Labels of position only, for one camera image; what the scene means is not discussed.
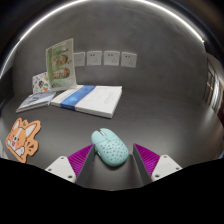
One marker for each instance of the green picture book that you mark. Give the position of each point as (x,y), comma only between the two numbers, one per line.
(60,65)

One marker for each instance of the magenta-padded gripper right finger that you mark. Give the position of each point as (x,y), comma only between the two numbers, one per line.
(149,160)

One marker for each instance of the mint green computer mouse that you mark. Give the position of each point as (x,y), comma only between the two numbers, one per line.
(111,148)

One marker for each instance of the white ceiling light strip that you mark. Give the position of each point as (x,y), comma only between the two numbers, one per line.
(23,36)

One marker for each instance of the white card with colourful prints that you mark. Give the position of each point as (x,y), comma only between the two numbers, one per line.
(40,83)

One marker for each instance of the grey striped book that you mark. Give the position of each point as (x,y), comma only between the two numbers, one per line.
(35,100)

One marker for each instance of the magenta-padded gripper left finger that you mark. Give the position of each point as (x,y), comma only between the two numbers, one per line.
(80,161)

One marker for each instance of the orange corgi-shaped mouse pad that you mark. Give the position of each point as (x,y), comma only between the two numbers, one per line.
(20,138)

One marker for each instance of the white book with blue band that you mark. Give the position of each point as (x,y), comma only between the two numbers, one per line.
(95,100)

